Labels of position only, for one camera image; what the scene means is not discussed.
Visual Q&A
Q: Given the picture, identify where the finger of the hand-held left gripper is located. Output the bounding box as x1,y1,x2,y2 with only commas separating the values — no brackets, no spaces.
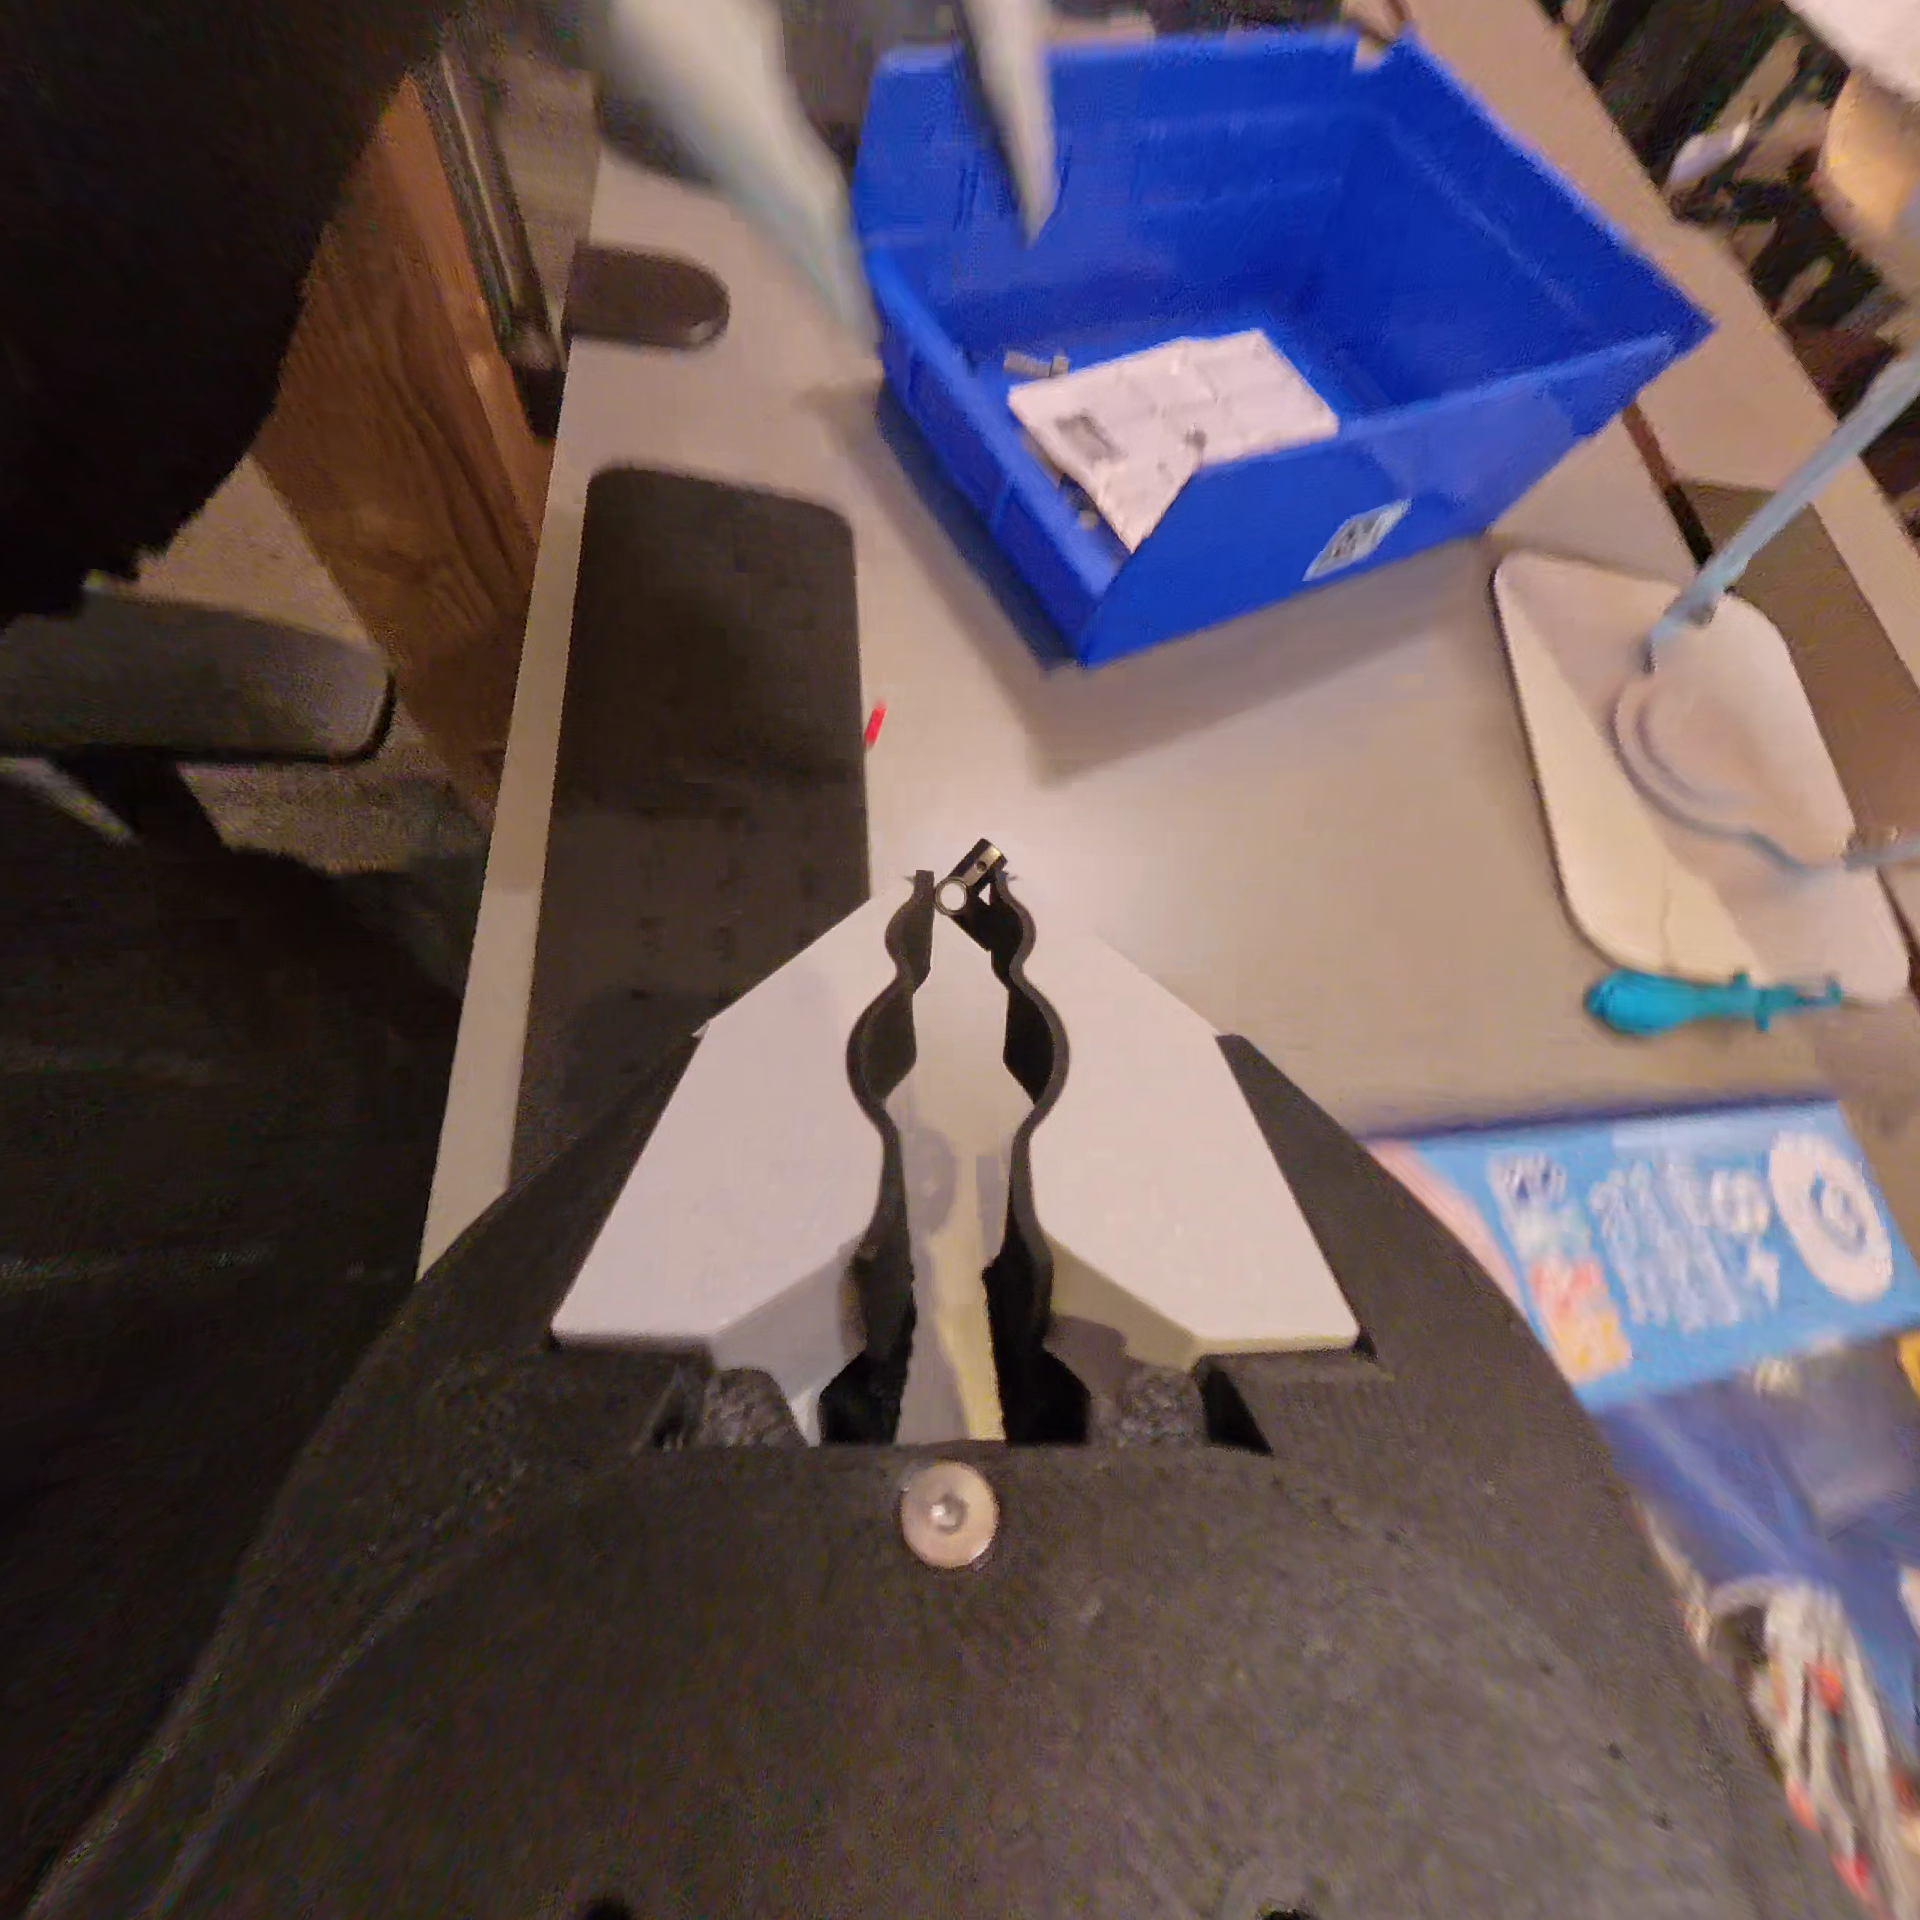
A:
599,0,881,337
961,0,1069,245

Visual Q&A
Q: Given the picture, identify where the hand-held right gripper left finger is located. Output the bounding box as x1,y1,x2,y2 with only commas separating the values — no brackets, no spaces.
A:
552,870,944,1448

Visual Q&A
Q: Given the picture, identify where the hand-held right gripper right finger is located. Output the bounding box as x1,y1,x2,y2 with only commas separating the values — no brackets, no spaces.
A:
959,878,1360,1448

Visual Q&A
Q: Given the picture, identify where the blue plastic bin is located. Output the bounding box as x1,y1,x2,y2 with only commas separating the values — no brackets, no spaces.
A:
848,22,1716,671

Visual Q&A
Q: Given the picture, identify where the blue toy set box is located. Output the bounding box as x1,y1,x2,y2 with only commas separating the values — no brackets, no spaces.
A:
1362,1099,1920,1920

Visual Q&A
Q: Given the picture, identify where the black chair armrest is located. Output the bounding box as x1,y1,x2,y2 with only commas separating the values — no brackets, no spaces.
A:
0,599,395,770
564,245,735,352

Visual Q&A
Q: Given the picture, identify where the white plastic parts bag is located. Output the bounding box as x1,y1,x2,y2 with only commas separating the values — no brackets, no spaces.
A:
1005,328,1343,552

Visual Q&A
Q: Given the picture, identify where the black perforated mat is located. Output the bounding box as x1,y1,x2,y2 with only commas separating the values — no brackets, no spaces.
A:
507,463,875,1201

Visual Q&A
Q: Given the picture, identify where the teal plastic tool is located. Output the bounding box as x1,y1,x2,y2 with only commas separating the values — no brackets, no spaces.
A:
1585,966,1847,1039

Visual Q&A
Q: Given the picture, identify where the white book stand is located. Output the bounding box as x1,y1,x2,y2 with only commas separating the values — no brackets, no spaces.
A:
1488,352,1920,1010

